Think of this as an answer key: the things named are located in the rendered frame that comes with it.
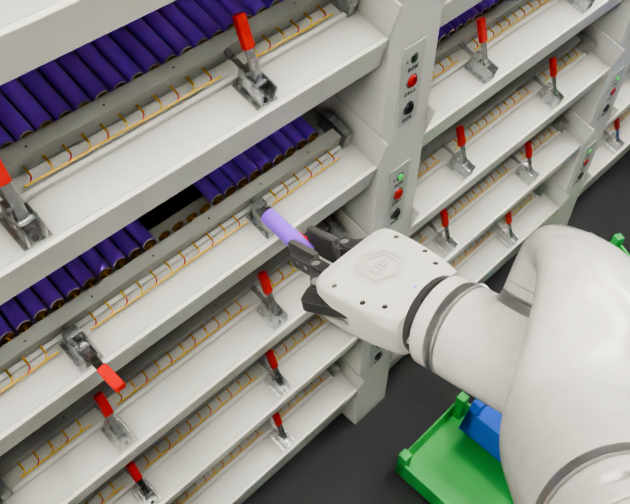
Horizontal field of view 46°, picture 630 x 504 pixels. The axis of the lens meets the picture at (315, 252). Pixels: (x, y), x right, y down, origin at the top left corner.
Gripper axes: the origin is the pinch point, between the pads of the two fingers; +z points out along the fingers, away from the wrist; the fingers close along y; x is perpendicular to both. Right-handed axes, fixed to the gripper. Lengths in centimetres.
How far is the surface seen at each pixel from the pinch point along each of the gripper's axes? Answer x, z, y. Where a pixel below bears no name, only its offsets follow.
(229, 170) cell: 1.8, 22.7, -6.1
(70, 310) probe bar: 3.4, 18.9, 19.7
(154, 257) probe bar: 3.6, 18.6, 8.8
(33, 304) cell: 2.2, 21.8, 22.2
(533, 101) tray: 26, 23, -73
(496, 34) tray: 5, 19, -56
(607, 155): 66, 32, -117
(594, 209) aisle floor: 82, 33, -114
